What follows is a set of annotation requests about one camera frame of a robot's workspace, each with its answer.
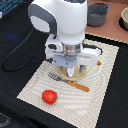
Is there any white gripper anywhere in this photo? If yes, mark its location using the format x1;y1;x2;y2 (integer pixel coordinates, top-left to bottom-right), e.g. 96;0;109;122
45;34;102;78

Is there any red toy tomato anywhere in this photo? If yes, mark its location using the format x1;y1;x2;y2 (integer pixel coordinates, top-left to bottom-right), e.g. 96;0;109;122
42;90;57;104

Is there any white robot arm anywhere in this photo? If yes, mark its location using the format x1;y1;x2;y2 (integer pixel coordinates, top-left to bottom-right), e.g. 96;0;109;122
28;0;102;77

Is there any round wooden plate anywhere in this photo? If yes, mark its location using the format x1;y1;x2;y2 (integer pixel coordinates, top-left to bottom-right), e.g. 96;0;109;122
59;65;86;81

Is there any white woven placemat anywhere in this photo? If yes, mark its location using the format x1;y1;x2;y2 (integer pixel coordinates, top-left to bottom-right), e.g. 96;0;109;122
18;39;118;128

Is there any brown wooden board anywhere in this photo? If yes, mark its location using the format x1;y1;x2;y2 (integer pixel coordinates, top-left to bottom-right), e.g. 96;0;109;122
85;2;128;43

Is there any beige bowl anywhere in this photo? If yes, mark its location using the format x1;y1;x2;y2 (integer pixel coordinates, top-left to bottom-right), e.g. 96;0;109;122
121;7;128;30

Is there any blue striped cloth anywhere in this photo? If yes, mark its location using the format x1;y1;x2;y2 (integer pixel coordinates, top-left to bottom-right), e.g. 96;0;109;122
0;1;19;5

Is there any fork with wooden handle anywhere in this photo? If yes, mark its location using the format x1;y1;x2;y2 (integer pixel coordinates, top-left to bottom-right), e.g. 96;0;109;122
48;72;90;92

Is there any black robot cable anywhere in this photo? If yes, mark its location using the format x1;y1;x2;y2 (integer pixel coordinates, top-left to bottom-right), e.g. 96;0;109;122
1;28;54;73

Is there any grey pot with handles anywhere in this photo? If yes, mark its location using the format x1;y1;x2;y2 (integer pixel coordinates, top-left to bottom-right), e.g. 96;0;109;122
87;3;111;27

